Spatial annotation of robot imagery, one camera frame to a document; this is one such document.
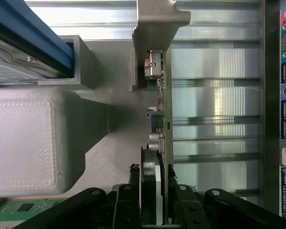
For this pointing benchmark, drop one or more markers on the grey plastic parts rack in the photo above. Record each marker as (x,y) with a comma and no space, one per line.
(109,155)

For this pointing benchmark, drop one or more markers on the hard disk with blue rails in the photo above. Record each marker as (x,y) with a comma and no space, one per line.
(33,31)

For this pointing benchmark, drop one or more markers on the silver PC case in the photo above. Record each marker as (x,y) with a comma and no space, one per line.
(269,95)

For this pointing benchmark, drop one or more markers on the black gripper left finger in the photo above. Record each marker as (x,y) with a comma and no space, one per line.
(127,207)

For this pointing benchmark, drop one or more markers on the green RAM stick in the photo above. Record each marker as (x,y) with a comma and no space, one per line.
(26,207)

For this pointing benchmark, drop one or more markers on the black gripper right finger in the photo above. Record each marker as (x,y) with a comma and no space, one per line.
(190,210)

